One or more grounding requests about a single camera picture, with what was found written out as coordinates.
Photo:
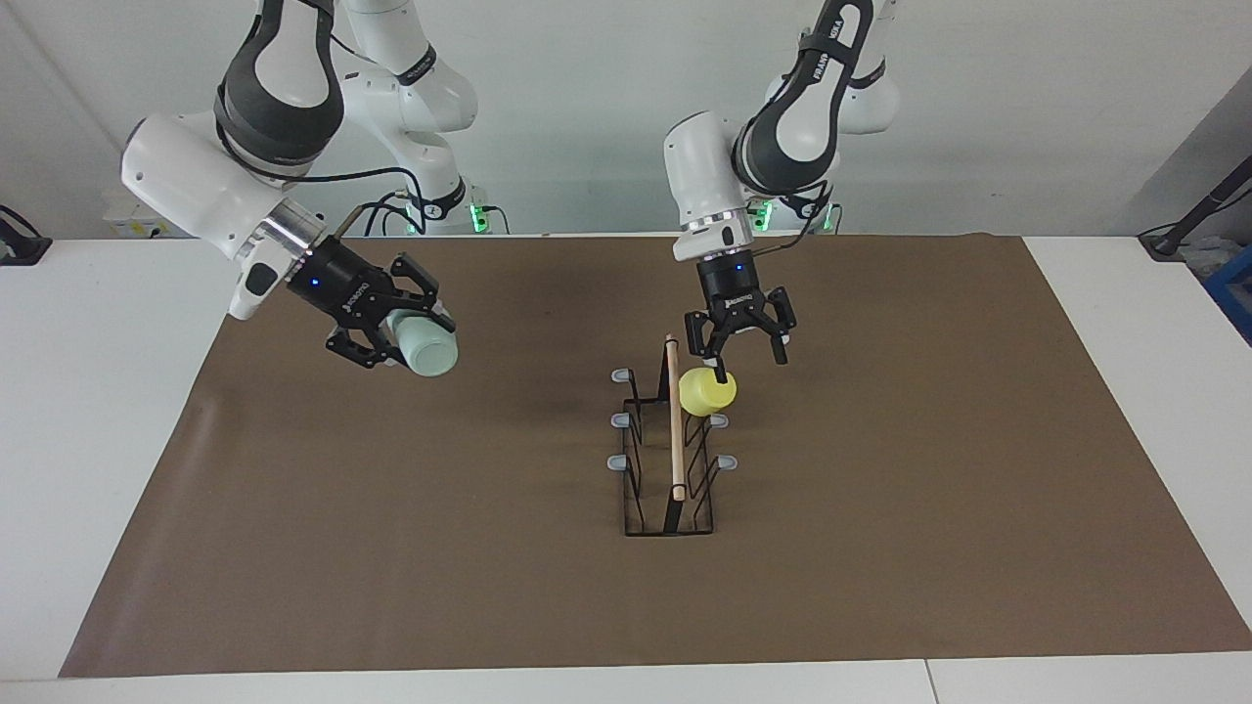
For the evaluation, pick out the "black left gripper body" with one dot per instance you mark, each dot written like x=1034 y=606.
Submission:
x=732 y=288

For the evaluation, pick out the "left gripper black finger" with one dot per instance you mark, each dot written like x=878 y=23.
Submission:
x=702 y=337
x=782 y=328

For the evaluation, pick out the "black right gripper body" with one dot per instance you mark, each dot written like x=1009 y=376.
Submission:
x=342 y=288

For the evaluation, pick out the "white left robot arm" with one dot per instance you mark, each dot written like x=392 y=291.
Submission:
x=704 y=166

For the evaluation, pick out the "white box yellow label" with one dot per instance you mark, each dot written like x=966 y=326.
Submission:
x=132 y=227

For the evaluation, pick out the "yellow plastic cup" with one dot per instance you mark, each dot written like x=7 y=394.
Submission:
x=704 y=393

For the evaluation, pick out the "blue box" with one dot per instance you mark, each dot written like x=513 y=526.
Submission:
x=1234 y=293

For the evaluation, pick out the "brown table mat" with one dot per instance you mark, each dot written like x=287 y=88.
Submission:
x=880 y=538

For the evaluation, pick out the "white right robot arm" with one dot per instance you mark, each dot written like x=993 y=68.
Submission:
x=186 y=186

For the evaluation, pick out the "green plastic cup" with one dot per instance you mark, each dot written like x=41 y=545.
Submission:
x=428 y=350

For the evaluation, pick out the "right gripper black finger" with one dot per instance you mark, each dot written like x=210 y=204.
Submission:
x=421 y=293
x=367 y=352

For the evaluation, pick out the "black pole stand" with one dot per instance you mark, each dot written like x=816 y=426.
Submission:
x=1198 y=210

